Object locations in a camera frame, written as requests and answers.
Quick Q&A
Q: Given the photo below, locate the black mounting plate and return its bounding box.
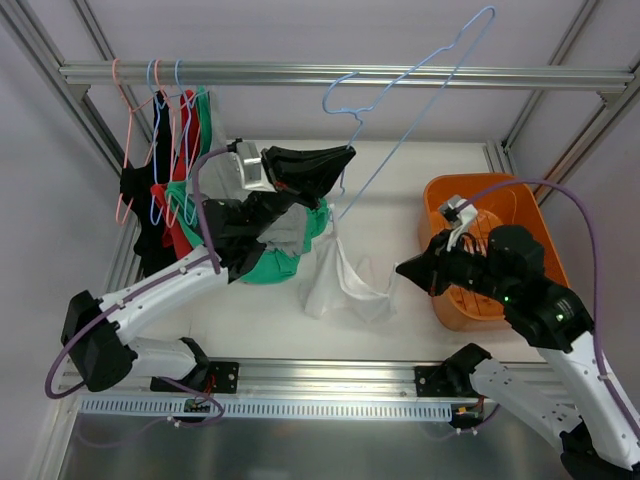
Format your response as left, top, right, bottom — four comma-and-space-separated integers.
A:
413, 364, 456, 398
176, 361, 240, 394

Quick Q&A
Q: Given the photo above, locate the white tank top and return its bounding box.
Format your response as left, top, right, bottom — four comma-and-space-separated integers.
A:
301, 204, 397, 324

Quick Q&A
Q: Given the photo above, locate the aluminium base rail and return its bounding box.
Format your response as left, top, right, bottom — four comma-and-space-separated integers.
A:
59, 357, 556, 401

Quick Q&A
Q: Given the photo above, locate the red tank top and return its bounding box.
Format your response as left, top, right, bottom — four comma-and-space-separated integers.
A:
149, 90, 202, 259

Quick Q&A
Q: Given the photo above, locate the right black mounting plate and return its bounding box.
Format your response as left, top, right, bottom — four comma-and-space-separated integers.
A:
413, 364, 456, 398

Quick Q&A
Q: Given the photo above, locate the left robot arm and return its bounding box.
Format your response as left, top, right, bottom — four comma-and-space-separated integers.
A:
50, 140, 356, 392

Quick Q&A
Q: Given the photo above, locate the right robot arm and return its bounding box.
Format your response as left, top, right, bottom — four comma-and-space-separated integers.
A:
396, 225, 639, 479

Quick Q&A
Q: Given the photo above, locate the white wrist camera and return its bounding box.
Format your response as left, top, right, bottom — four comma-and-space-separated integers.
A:
438, 195, 478, 251
229, 138, 275, 193

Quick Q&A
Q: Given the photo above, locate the slotted white cable duct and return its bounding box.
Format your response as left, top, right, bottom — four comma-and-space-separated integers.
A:
79, 396, 453, 423

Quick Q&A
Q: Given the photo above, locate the black tank top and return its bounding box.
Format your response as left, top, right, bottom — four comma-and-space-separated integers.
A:
120, 91, 177, 277

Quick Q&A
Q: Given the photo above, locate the orange plastic basket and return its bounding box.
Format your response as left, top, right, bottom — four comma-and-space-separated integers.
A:
418, 173, 569, 332

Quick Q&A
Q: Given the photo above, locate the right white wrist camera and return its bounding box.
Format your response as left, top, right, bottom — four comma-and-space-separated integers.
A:
438, 195, 478, 251

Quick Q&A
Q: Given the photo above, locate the aluminium hanging rail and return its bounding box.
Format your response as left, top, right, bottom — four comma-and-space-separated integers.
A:
59, 60, 636, 93

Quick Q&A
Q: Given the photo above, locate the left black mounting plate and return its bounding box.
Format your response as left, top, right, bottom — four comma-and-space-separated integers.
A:
176, 361, 240, 394

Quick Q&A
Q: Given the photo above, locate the green tank top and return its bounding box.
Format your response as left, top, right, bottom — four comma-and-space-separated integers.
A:
187, 86, 329, 285

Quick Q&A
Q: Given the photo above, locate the pink wire hanger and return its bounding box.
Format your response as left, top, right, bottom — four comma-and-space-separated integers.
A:
111, 58, 140, 226
143, 58, 182, 229

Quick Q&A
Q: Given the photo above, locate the grey tank top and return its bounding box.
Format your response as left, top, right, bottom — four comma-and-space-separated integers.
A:
199, 89, 307, 257

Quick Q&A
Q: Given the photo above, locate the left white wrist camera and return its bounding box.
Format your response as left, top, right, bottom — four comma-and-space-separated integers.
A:
229, 138, 275, 193

